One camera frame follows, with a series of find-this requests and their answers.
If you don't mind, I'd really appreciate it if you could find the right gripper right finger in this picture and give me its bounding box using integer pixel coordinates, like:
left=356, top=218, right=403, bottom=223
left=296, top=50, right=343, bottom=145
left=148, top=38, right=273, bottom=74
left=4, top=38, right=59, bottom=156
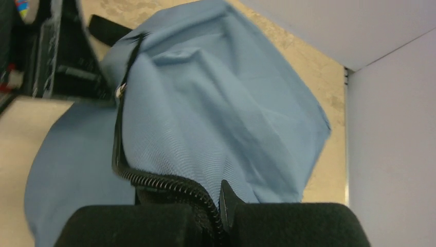
left=219, top=180, right=371, bottom=246

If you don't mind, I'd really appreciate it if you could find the blue backpack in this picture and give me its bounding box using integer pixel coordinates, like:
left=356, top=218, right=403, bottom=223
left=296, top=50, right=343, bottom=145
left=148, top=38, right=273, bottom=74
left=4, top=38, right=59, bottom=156
left=24, top=1, right=331, bottom=246

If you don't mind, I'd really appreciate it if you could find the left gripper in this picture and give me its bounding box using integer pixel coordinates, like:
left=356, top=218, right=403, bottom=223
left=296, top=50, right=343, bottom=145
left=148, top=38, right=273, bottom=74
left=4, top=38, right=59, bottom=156
left=1, top=1, right=113, bottom=111

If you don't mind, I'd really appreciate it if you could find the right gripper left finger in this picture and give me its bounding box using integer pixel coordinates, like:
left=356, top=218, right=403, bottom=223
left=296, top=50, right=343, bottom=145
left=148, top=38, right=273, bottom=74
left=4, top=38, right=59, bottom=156
left=55, top=204, right=204, bottom=247

